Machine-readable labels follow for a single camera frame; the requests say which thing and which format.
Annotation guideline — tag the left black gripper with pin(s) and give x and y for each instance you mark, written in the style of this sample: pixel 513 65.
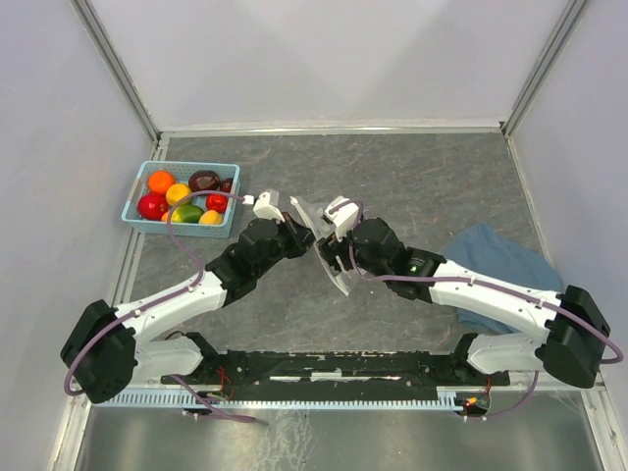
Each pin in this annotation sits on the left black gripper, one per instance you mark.
pixel 299 235

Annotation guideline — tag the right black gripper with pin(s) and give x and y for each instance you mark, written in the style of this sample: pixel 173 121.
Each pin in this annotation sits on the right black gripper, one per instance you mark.
pixel 330 247

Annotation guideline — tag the clear zip top bag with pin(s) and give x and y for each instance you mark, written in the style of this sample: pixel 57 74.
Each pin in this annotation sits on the clear zip top bag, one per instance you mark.
pixel 313 217

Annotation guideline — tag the red bell pepper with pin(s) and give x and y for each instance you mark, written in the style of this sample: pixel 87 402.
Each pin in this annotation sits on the red bell pepper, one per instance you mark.
pixel 217 202

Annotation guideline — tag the dark purple fruit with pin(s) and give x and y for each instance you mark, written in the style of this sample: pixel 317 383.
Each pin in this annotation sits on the dark purple fruit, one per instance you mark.
pixel 204 180

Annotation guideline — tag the yellow orange round fruit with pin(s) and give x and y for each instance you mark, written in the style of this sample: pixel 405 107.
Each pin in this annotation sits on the yellow orange round fruit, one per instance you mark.
pixel 177 192

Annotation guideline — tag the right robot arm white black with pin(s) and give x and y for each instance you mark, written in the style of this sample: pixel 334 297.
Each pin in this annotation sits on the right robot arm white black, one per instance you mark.
pixel 563 334

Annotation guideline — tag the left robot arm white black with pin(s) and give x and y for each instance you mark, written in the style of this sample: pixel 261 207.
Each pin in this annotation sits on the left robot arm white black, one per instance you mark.
pixel 112 345

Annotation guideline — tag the small yellow fruit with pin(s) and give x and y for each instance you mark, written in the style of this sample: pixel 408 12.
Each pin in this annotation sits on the small yellow fruit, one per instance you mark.
pixel 211 217

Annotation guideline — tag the small dark red fruit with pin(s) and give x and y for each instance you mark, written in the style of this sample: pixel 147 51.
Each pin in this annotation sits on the small dark red fruit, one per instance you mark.
pixel 227 185

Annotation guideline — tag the green yellow mango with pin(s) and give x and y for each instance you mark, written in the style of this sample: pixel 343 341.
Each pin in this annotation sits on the green yellow mango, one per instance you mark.
pixel 185 214

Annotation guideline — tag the light blue plastic basket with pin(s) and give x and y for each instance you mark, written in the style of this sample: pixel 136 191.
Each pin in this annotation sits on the light blue plastic basket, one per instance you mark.
pixel 181 171

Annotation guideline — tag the red apple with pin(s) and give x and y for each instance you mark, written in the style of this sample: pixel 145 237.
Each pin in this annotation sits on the red apple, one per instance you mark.
pixel 152 206

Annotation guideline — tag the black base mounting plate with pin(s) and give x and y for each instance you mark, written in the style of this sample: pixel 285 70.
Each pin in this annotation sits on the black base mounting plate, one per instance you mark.
pixel 334 376

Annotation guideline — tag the blue cloth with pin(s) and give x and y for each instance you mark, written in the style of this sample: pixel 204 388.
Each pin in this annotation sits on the blue cloth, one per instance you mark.
pixel 481 249

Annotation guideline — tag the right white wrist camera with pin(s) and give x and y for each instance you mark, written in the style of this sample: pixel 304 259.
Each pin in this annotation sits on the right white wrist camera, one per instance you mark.
pixel 341 216

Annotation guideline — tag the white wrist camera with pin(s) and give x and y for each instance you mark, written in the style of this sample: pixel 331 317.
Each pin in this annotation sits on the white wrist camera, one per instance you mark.
pixel 341 216
pixel 265 205

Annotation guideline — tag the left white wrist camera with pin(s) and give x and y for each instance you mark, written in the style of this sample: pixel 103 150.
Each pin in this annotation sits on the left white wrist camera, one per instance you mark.
pixel 265 205

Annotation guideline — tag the light blue cable duct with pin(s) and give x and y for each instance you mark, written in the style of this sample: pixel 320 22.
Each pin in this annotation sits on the light blue cable duct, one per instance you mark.
pixel 179 398

